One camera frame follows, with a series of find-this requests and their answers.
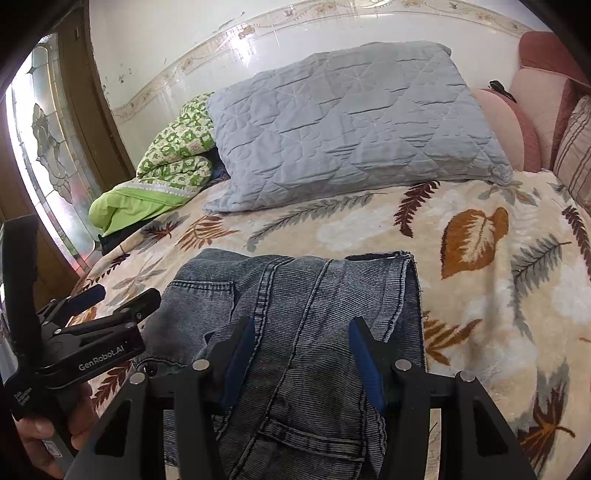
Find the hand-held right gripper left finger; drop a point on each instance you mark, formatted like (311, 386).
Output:
(240, 360)

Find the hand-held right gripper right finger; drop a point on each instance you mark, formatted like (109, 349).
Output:
(365, 364)

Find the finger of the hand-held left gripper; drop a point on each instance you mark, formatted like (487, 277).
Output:
(85, 297)
(129, 311)

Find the grey-blue denim pants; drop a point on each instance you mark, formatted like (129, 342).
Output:
(314, 314)

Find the person's left hand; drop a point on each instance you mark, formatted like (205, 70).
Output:
(32, 436)

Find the beige leaf-print blanket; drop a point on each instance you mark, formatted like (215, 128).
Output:
(485, 300)

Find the stained glass wooden door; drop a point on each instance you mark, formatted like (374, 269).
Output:
(46, 152)

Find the green patterned quilt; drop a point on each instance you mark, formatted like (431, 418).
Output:
(171, 157)

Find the dark blue cloth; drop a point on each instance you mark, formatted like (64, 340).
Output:
(217, 168)

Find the grey quilted pillow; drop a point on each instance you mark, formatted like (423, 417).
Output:
(351, 124)

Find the striped beige pillow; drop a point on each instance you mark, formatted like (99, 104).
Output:
(575, 157)

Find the pink cushions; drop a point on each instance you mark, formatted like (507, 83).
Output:
(531, 106)

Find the black hair clip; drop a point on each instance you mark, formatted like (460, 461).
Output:
(501, 89)

